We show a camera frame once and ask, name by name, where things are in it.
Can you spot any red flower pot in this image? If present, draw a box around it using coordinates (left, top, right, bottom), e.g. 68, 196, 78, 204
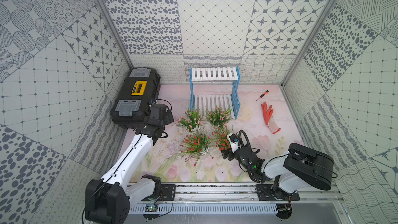
213, 125, 231, 151
180, 131, 214, 167

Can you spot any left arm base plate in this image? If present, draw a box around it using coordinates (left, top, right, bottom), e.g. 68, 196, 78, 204
143, 184, 176, 202

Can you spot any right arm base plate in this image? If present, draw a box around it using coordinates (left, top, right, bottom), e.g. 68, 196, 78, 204
255, 184, 300, 201

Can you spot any black plastic toolbox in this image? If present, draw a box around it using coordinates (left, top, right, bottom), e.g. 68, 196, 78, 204
110, 67, 161, 129

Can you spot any orange black screwdriver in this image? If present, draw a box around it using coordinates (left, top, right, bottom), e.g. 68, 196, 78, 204
256, 90, 269, 101

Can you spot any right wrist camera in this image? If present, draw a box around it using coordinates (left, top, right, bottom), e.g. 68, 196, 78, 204
227, 133, 241, 152

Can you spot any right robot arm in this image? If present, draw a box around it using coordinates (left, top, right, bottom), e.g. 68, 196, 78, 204
221, 143, 334, 201

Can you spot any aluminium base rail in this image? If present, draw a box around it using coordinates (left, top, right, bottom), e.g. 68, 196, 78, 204
122, 183, 343, 206

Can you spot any blue white wooden rack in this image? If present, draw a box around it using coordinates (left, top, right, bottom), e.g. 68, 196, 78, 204
189, 66, 240, 119

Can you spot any pink flower pot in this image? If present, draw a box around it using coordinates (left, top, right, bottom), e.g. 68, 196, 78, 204
205, 107, 233, 128
176, 110, 203, 133

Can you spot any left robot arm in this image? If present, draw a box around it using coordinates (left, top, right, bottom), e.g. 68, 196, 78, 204
81, 100, 174, 224

